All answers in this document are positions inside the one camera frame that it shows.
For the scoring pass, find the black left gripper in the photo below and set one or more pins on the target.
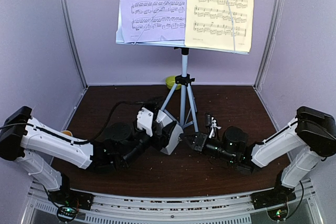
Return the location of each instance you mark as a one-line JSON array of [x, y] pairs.
[[161, 140]]

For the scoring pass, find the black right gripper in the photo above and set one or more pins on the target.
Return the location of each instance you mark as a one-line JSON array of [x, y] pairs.
[[199, 141]]

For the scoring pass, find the white metronome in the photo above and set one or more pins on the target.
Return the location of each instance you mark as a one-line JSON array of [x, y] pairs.
[[174, 140]]

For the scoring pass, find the white perforated music stand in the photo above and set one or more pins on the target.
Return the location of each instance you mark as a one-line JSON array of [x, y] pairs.
[[188, 109]]

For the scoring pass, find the purple sheet music page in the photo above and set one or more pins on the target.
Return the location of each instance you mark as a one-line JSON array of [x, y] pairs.
[[152, 20]]

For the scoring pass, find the yellow sheet music page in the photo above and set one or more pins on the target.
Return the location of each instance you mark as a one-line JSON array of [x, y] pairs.
[[224, 25]]

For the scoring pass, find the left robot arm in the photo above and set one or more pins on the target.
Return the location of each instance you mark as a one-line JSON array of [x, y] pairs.
[[24, 138]]

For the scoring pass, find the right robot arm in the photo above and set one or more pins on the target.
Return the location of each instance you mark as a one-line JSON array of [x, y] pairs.
[[311, 130]]

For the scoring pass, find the green plastic bowl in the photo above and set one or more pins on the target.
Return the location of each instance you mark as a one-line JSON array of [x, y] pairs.
[[170, 81]]

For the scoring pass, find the patterned ceramic mug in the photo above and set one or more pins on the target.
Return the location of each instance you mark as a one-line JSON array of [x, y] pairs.
[[66, 132]]

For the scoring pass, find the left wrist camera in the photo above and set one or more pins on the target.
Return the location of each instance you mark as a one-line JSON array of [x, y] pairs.
[[150, 119]]

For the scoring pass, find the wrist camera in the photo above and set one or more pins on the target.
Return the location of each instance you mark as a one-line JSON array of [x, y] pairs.
[[211, 125], [150, 119]]

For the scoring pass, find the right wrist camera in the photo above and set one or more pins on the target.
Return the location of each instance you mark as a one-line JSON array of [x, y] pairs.
[[211, 125]]

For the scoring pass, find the metal front base rail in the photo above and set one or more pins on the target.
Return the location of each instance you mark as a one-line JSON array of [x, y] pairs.
[[231, 208]]

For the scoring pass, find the right aluminium corner post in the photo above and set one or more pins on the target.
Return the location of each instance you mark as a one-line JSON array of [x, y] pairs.
[[270, 43]]

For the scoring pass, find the aluminium corner post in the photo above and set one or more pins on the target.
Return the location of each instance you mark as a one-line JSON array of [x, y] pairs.
[[270, 43], [72, 42]]

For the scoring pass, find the left aluminium corner post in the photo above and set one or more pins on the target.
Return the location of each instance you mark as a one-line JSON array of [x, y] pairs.
[[72, 42]]

